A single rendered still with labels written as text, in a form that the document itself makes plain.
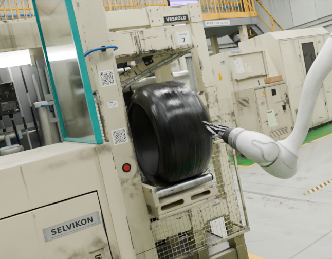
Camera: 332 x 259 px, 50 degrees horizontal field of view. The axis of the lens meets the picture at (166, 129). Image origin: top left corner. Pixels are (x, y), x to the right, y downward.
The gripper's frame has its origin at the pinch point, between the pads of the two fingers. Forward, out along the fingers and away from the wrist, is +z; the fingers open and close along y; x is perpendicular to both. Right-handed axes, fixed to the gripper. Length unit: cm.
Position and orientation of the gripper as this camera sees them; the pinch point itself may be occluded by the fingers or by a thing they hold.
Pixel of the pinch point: (207, 126)
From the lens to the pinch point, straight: 164.7
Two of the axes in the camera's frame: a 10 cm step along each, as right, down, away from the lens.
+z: -4.6, -2.4, 8.5
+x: 0.9, 9.5, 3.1
